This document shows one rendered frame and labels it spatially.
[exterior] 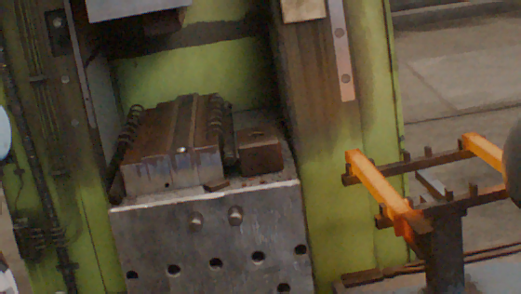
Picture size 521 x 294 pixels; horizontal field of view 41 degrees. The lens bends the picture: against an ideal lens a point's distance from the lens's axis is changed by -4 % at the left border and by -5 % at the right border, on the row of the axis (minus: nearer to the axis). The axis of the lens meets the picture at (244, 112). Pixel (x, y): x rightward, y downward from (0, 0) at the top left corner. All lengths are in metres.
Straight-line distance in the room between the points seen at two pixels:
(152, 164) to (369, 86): 0.50
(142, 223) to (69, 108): 0.32
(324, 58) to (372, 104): 0.15
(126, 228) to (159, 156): 0.16
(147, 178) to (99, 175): 0.20
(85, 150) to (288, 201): 0.48
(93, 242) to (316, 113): 0.59
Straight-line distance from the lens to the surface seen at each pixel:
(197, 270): 1.47
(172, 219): 1.42
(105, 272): 1.72
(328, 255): 1.69
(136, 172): 1.45
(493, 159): 1.37
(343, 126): 1.58
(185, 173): 1.44
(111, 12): 1.38
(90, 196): 1.64
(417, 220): 1.12
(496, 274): 1.52
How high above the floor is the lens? 1.43
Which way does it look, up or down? 16 degrees down
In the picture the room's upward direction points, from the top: 10 degrees counter-clockwise
